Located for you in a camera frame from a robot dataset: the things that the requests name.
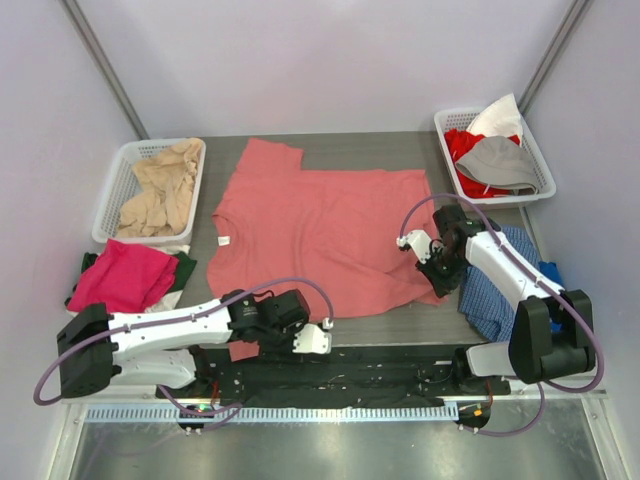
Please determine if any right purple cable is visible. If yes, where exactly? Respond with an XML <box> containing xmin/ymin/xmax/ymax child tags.
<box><xmin>397</xmin><ymin>193</ymin><xmax>606</xmax><ymax>435</ymax></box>

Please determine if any corner aluminium post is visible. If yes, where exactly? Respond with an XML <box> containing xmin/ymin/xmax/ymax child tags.
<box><xmin>518</xmin><ymin>0</ymin><xmax>594</xmax><ymax>116</ymax></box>
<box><xmin>59</xmin><ymin>0</ymin><xmax>150</xmax><ymax>140</ymax></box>

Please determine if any blue checkered shirt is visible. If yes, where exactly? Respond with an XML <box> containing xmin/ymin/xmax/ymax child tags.
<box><xmin>458</xmin><ymin>225</ymin><xmax>541</xmax><ymax>342</ymax></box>

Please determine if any right corner aluminium post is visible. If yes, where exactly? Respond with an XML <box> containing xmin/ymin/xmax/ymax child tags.
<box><xmin>518</xmin><ymin>0</ymin><xmax>594</xmax><ymax>116</ymax></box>

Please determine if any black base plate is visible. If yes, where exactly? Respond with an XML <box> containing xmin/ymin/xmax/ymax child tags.
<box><xmin>169</xmin><ymin>345</ymin><xmax>511</xmax><ymax>409</ymax></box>

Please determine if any white slotted cable duct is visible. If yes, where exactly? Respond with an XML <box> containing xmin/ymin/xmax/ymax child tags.
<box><xmin>85</xmin><ymin>402</ymin><xmax>459</xmax><ymax>424</ymax></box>

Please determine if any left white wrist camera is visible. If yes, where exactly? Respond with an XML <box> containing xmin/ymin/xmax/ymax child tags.
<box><xmin>292</xmin><ymin>318</ymin><xmax>333</xmax><ymax>355</ymax></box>

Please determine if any aluminium frame rail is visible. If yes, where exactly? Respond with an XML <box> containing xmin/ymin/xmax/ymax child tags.
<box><xmin>62</xmin><ymin>363</ymin><xmax>609</xmax><ymax>404</ymax></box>

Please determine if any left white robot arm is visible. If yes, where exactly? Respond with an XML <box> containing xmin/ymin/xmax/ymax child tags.
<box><xmin>57</xmin><ymin>289</ymin><xmax>310</xmax><ymax>399</ymax></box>

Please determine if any grey bucket hat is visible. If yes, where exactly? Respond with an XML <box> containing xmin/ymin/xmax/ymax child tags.
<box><xmin>455</xmin><ymin>136</ymin><xmax>539</xmax><ymax>198</ymax></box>

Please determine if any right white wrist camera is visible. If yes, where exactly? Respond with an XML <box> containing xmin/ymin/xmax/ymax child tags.
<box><xmin>396</xmin><ymin>230</ymin><xmax>432</xmax><ymax>264</ymax></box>

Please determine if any beige t shirt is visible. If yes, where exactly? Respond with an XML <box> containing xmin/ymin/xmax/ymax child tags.
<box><xmin>116</xmin><ymin>138</ymin><xmax>205</xmax><ymax>238</ymax></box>

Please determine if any bright blue garment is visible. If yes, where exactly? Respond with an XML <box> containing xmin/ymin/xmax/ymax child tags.
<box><xmin>538</xmin><ymin>260</ymin><xmax>564</xmax><ymax>332</ymax></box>

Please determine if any left corner aluminium post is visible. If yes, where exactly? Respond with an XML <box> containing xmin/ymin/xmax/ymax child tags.
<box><xmin>59</xmin><ymin>0</ymin><xmax>150</xmax><ymax>140</ymax></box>

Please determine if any magenta t shirt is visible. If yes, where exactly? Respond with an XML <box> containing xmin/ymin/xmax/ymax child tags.
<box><xmin>66</xmin><ymin>239</ymin><xmax>179</xmax><ymax>313</ymax></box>

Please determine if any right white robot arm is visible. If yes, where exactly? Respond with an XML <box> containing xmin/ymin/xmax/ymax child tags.
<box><xmin>397</xmin><ymin>205</ymin><xmax>601</xmax><ymax>395</ymax></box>

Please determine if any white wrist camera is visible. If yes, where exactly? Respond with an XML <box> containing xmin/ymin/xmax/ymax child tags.
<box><xmin>396</xmin><ymin>230</ymin><xmax>432</xmax><ymax>264</ymax></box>
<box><xmin>292</xmin><ymin>318</ymin><xmax>333</xmax><ymax>355</ymax></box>

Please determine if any right white plastic basket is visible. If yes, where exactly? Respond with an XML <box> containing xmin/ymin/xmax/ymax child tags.
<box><xmin>434</xmin><ymin>106</ymin><xmax>556</xmax><ymax>210</ymax></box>

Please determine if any white plastic basket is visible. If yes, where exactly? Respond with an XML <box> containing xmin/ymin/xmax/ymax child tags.
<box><xmin>434</xmin><ymin>106</ymin><xmax>556</xmax><ymax>210</ymax></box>
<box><xmin>92</xmin><ymin>138</ymin><xmax>206</xmax><ymax>246</ymax></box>

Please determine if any red garment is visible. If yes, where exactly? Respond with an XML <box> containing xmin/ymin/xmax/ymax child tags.
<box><xmin>443</xmin><ymin>128</ymin><xmax>521</xmax><ymax>199</ymax></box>

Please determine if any salmon pink t shirt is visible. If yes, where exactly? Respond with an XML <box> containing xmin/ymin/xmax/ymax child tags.
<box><xmin>206</xmin><ymin>137</ymin><xmax>444</xmax><ymax>362</ymax></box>

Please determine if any left white plastic basket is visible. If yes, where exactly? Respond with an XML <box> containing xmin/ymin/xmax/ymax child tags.
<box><xmin>92</xmin><ymin>138</ymin><xmax>206</xmax><ymax>246</ymax></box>

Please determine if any cream white garment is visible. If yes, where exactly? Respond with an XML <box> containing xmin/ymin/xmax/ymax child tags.
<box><xmin>145</xmin><ymin>244</ymin><xmax>191</xmax><ymax>313</ymax></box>

